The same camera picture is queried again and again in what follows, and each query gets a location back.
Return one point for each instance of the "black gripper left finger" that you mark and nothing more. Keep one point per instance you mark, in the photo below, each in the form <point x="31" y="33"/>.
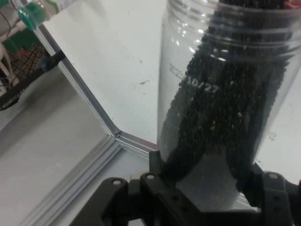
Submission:
<point x="115" y="202"/>

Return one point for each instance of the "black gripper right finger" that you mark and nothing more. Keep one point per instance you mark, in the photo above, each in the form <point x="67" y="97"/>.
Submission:
<point x="279" y="200"/>

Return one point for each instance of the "black seeds heap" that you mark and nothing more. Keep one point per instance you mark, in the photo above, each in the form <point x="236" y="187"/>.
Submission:
<point x="223" y="106"/>

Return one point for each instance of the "clear plastic jar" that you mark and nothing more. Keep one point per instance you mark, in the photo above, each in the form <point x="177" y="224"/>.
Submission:
<point x="178" y="47"/>

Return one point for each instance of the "black tripod stand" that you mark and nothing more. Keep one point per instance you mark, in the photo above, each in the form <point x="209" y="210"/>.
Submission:
<point x="28" y="80"/>

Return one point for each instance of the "checked fabric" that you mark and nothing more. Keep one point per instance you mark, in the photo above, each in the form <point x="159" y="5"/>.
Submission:
<point x="30" y="58"/>

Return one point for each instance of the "green-capped spice bottle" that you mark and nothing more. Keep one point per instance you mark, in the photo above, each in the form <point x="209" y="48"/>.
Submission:
<point x="29" y="14"/>

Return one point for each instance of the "aluminium frame post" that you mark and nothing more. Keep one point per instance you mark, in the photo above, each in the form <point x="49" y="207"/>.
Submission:
<point x="70" y="183"/>

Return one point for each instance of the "aluminium frame rail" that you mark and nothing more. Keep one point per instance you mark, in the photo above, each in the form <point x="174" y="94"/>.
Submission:
<point x="138" y="144"/>
<point x="80" y="87"/>

